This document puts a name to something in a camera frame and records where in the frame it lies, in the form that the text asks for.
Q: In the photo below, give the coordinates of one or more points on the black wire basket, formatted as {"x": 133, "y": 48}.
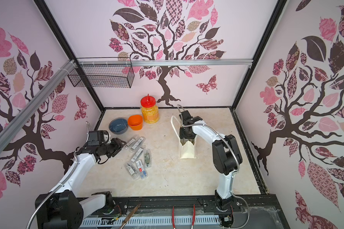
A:
{"x": 107, "y": 74}

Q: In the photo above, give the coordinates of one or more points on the aluminium rail left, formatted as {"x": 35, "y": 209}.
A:
{"x": 20, "y": 120}

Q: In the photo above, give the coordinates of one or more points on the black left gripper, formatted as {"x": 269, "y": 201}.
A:
{"x": 118, "y": 143}

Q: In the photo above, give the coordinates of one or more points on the black left corner post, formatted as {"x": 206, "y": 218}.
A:
{"x": 44, "y": 10}

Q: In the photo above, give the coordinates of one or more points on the orange plastic bowl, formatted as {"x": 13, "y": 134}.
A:
{"x": 135, "y": 122}

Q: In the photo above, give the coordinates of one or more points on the white slotted cable duct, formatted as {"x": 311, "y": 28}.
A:
{"x": 150, "y": 222}

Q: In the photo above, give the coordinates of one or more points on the aluminium rail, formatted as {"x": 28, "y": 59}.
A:
{"x": 20, "y": 120}
{"x": 145, "y": 63}

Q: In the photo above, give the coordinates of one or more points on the black corner frame post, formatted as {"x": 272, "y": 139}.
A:
{"x": 273, "y": 20}

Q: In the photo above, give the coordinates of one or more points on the brown flat stick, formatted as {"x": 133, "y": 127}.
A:
{"x": 129, "y": 216}

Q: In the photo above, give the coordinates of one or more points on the blue red compass set case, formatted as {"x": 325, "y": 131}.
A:
{"x": 142, "y": 171}

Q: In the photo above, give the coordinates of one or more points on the green compass set case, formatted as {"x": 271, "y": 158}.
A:
{"x": 147, "y": 159}

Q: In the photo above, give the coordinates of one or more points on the aluminium rail back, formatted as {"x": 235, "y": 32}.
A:
{"x": 145, "y": 63}

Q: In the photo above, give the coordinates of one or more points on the blue grey bowl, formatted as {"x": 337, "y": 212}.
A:
{"x": 118, "y": 126}

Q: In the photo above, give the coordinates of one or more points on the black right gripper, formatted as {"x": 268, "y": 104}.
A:
{"x": 186, "y": 135}

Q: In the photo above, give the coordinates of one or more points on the cream canvas tote bag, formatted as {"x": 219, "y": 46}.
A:
{"x": 185, "y": 150}

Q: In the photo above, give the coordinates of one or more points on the red lid yellow candy jar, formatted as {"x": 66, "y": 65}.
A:
{"x": 149, "y": 109}

